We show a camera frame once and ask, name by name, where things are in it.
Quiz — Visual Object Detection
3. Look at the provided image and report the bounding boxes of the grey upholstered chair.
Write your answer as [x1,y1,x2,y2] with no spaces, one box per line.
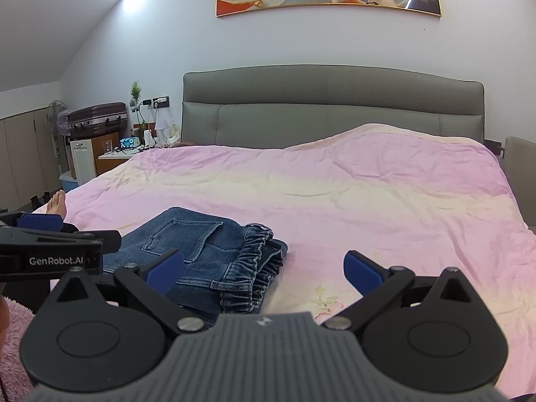
[500,136,536,232]

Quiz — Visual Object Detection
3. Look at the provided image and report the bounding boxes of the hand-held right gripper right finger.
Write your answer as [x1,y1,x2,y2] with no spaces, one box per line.
[324,250,476,331]

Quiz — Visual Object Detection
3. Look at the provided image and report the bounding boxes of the person's bare foot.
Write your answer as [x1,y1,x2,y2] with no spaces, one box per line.
[44,190,68,217]

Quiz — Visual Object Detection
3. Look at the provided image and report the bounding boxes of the pink fluffy rug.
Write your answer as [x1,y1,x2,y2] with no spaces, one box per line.
[0,297,39,391]

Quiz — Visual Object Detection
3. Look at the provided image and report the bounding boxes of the small green plant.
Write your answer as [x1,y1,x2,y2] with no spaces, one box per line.
[128,80,143,112]

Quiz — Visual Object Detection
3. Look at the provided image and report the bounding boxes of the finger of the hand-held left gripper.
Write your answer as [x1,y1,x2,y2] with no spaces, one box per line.
[0,229,122,257]
[0,211,64,232]

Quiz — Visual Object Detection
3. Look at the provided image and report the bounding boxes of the grey upholstered headboard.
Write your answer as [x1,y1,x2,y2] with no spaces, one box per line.
[181,65,485,152]

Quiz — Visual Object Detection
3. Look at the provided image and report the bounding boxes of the beige wardrobe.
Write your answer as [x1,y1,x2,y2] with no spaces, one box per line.
[0,107,68,215]

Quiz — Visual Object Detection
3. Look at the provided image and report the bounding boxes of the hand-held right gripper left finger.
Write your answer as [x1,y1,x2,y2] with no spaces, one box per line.
[49,248,204,335]

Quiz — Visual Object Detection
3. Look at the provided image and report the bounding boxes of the white storage box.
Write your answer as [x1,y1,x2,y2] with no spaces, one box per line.
[70,138,98,186]

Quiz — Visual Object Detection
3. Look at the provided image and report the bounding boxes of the white table lamp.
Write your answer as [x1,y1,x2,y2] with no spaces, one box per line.
[154,118,177,141]

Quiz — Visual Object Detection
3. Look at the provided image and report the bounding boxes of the pink bed blanket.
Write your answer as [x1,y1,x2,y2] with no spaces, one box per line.
[31,123,536,398]

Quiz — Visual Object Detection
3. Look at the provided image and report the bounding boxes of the white nightstand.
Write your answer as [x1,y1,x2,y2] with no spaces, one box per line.
[97,146,169,173]

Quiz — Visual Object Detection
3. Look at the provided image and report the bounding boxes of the brown wooden cabinet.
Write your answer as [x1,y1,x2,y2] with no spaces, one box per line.
[90,132,122,177]

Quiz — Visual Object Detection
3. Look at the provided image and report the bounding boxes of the standing fan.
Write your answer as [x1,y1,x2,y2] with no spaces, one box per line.
[45,99,70,177]

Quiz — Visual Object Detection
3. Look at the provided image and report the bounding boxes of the blue plastic bin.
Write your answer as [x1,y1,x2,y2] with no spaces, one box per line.
[59,171,80,196]

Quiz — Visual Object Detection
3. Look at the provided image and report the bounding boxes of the blue denim pants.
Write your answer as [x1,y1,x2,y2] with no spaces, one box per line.
[102,206,289,315]

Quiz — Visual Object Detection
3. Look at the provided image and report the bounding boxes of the dark maroon suitcase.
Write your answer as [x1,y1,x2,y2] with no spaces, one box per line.
[67,102,127,140]

